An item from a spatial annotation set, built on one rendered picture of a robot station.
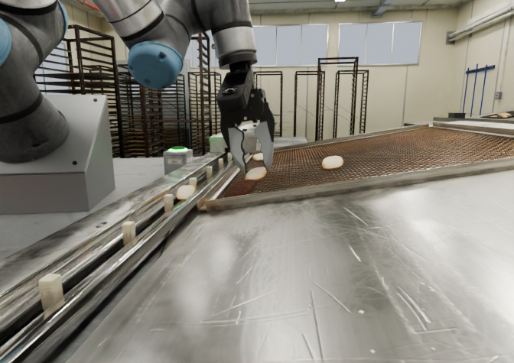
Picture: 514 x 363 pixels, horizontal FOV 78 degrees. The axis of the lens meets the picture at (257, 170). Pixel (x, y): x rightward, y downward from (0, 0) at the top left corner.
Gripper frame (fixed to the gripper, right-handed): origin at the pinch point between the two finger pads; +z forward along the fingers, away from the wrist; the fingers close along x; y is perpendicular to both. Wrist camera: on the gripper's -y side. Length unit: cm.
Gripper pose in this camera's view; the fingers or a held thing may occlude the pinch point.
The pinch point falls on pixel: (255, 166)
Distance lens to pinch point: 58.9
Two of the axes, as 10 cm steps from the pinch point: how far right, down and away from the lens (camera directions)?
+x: -9.8, 1.5, 1.6
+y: 1.3, -1.9, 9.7
